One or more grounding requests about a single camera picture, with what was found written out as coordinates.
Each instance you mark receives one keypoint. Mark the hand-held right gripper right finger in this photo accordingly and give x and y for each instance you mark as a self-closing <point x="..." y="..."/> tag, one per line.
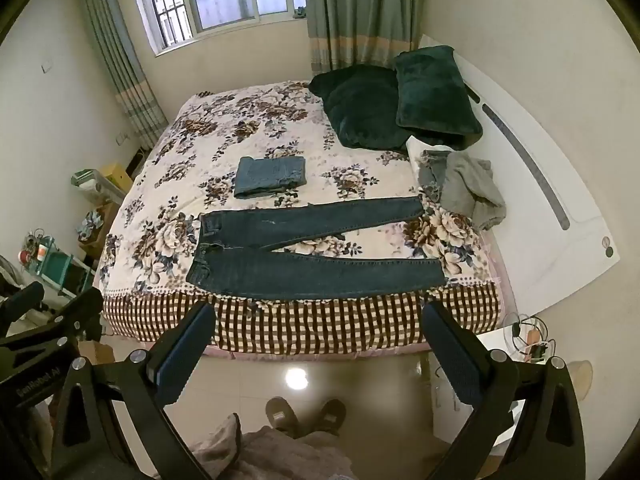
<point x="452" y="357"/>

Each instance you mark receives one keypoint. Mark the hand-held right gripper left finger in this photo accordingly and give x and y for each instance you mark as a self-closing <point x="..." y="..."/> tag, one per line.
<point x="184" y="357"/>

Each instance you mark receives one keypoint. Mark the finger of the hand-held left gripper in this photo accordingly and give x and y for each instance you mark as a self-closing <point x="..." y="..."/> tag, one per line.
<point x="22" y="302"/>
<point x="75" y="312"/>

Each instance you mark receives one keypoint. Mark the dark blue jeans pants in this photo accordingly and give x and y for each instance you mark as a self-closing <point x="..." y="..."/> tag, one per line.
<point x="310" y="270"/>

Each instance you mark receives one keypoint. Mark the teal storage rack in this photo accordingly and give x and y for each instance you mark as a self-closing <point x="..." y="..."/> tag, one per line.
<point x="62" y="270"/>

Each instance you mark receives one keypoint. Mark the white nightstand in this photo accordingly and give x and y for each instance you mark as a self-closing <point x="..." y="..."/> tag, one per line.
<point x="445" y="425"/>

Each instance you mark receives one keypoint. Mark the blue decorative plant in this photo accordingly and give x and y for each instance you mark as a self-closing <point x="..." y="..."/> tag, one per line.
<point x="91" y="225"/>

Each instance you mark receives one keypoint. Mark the brown slipper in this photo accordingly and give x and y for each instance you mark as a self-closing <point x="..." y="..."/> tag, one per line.
<point x="330" y="415"/>
<point x="281" y="414"/>

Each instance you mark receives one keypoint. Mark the green and white box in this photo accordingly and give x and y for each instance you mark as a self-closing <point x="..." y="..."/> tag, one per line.
<point x="86" y="179"/>

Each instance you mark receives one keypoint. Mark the person's beige fleece clothing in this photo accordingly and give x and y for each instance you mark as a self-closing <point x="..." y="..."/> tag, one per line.
<point x="280" y="455"/>

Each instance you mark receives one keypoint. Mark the brown checked bed sheet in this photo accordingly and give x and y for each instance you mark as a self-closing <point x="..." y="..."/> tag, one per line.
<point x="320" y="322"/>

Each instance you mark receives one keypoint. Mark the yellow box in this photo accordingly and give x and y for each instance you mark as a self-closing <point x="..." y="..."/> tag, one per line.
<point x="116" y="176"/>

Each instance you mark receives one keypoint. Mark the grey clothing pile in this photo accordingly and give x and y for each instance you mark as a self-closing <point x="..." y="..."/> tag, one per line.
<point x="467" y="187"/>

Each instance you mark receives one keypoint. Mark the white headboard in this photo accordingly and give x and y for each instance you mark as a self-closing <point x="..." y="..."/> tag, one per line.
<point x="540" y="210"/>

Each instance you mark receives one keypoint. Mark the white pillow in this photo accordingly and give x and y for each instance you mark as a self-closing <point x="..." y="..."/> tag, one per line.
<point x="419" y="147"/>

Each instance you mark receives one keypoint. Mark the floral blanket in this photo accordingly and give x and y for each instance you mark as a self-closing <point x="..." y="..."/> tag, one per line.
<point x="280" y="125"/>

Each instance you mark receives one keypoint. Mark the green striped curtain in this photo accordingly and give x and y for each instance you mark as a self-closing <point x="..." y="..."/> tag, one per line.
<point x="365" y="10"/>
<point x="122" y="60"/>

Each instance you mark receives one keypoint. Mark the dark green cloth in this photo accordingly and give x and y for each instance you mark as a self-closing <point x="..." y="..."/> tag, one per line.
<point x="367" y="107"/>

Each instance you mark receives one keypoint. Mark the dark green pillow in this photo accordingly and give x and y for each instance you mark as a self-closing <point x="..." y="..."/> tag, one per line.
<point x="436" y="90"/>

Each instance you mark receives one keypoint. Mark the wall socket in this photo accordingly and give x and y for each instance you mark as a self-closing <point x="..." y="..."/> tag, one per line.
<point x="121" y="138"/>

